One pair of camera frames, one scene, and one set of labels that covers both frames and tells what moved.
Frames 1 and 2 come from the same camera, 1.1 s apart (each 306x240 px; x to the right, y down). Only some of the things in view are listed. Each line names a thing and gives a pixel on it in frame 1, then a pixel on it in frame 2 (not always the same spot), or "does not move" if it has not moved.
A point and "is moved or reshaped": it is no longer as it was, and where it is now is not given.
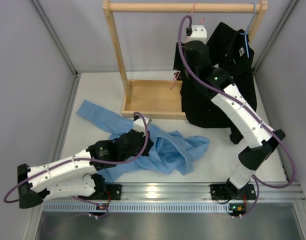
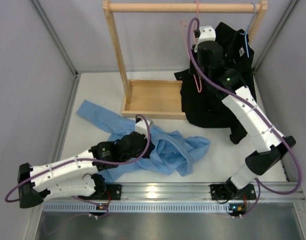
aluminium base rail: (187, 192) does not move
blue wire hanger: (246, 35) does not move
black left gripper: (149, 144) does not move
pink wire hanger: (178, 73) is moved or reshaped
